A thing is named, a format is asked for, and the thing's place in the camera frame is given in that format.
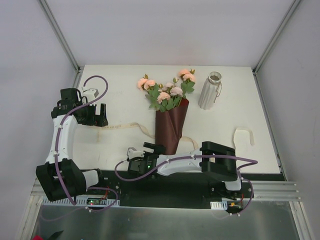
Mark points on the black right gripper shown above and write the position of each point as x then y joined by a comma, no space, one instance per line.
152,146

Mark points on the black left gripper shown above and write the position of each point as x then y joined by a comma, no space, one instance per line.
98,115

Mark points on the cream ribbon with gold text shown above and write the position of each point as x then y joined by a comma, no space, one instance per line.
146,132

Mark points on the dark red wrapping paper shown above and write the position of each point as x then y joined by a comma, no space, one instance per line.
169,127

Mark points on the peach artificial flower stem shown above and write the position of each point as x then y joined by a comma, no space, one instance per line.
154,93

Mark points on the pink artificial flower stem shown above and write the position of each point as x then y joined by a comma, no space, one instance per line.
170,95

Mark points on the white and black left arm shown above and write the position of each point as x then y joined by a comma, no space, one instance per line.
59,176

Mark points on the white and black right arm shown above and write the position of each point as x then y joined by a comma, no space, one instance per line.
212,160

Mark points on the white ribbed ceramic vase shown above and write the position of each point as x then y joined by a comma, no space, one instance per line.
211,90

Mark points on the cream ribbon piece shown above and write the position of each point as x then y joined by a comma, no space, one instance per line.
242,133

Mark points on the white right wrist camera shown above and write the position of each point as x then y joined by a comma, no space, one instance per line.
134,153

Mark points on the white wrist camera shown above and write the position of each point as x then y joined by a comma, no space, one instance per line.
134,153
90,93

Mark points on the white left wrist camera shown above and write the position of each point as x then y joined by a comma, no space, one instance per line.
90,93

